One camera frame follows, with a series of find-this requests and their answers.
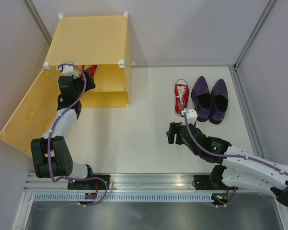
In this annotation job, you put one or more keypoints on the aluminium frame post right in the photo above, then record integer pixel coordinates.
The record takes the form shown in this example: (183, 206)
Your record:
(252, 130)

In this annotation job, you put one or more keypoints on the yellow plastic shoe cabinet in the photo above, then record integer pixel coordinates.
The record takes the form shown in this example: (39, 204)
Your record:
(85, 41)

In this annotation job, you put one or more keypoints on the aluminium frame post left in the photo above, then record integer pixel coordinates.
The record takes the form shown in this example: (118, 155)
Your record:
(38, 21)

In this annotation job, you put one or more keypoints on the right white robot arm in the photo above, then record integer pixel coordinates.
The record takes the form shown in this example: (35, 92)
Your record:
(233, 168)

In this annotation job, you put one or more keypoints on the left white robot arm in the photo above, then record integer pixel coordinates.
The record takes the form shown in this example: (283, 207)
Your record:
(51, 156)

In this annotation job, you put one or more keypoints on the aluminium frame post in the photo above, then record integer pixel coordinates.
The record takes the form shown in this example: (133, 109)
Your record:
(38, 21)
(252, 130)

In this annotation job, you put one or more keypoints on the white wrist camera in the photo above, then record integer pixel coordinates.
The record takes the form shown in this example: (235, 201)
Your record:
(68, 70)
(189, 116)

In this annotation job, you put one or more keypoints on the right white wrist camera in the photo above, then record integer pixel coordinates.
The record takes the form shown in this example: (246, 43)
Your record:
(189, 116)

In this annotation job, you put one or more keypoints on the white slotted cable duct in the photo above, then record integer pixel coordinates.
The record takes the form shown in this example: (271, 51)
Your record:
(150, 197)

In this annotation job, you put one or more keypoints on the red canvas sneaker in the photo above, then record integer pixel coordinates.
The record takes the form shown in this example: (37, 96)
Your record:
(181, 93)
(90, 69)

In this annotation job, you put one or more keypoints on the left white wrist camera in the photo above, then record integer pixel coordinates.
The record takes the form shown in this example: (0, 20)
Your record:
(68, 70)

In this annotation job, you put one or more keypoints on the purple leather loafer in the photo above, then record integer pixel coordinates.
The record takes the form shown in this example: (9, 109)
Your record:
(201, 98)
(220, 100)

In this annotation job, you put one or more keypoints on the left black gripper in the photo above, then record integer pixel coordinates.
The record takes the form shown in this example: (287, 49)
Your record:
(89, 84)

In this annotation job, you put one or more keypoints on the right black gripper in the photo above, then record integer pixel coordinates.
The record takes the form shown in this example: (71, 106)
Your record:
(174, 126)

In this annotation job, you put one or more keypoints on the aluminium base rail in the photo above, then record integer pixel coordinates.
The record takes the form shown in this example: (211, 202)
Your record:
(148, 182)

